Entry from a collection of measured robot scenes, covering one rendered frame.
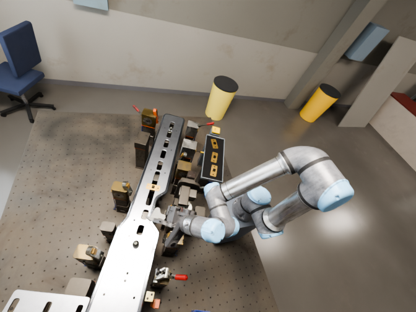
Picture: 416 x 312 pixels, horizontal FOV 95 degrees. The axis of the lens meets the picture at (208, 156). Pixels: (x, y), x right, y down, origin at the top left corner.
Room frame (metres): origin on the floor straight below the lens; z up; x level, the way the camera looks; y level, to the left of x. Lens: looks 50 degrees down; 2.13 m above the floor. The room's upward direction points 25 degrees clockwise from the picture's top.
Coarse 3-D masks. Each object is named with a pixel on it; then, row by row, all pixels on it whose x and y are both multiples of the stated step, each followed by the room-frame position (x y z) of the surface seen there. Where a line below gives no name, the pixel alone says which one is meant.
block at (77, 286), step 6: (72, 282) -0.04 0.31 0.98; (78, 282) -0.03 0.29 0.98; (84, 282) -0.02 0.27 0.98; (90, 282) -0.01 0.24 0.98; (96, 282) -0.01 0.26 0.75; (66, 288) -0.07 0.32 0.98; (72, 288) -0.06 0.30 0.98; (78, 288) -0.05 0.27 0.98; (84, 288) -0.04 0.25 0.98; (90, 288) -0.03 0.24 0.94; (66, 294) -0.08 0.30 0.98; (72, 294) -0.07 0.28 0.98; (78, 294) -0.07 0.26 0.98; (84, 294) -0.06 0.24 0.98; (90, 294) -0.05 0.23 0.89
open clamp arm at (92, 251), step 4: (88, 248) 0.09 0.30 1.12; (92, 248) 0.09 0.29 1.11; (96, 248) 0.10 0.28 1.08; (88, 252) 0.08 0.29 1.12; (92, 252) 0.08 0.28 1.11; (96, 252) 0.09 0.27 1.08; (100, 252) 0.10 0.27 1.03; (92, 256) 0.07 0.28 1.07; (96, 256) 0.08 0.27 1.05; (100, 256) 0.09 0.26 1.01; (100, 260) 0.08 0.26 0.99
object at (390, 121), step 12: (396, 96) 5.26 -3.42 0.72; (384, 108) 5.09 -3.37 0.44; (396, 108) 4.95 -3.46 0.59; (408, 108) 4.83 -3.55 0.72; (372, 120) 5.06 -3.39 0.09; (384, 120) 4.91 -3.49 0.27; (396, 120) 4.77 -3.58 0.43; (408, 120) 4.65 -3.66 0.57; (384, 132) 4.71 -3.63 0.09; (396, 132) 4.59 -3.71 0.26; (408, 132) 4.47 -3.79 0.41; (396, 144) 4.41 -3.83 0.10; (408, 144) 4.30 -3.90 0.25; (408, 156) 4.13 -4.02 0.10
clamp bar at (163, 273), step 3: (165, 267) 0.13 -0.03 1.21; (156, 270) 0.11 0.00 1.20; (159, 270) 0.11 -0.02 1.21; (162, 270) 0.12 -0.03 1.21; (165, 270) 0.12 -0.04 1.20; (168, 270) 0.13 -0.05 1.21; (156, 273) 0.10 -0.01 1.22; (159, 273) 0.10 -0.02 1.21; (162, 273) 0.11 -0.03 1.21; (165, 273) 0.11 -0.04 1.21; (168, 273) 0.12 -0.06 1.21; (171, 273) 0.12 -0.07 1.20; (159, 276) 0.10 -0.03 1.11; (162, 276) 0.10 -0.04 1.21; (165, 276) 0.10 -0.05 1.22; (156, 279) 0.09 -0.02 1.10; (159, 279) 0.09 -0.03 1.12; (162, 279) 0.10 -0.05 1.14
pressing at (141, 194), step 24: (168, 120) 1.12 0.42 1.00; (168, 144) 0.89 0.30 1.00; (144, 168) 0.62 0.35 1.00; (168, 168) 0.70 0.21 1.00; (144, 192) 0.47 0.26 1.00; (120, 240) 0.18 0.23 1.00; (144, 240) 0.23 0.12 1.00; (120, 264) 0.09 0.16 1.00; (144, 264) 0.13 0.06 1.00; (96, 288) -0.02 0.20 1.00; (120, 288) 0.01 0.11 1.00; (144, 288) 0.05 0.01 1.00
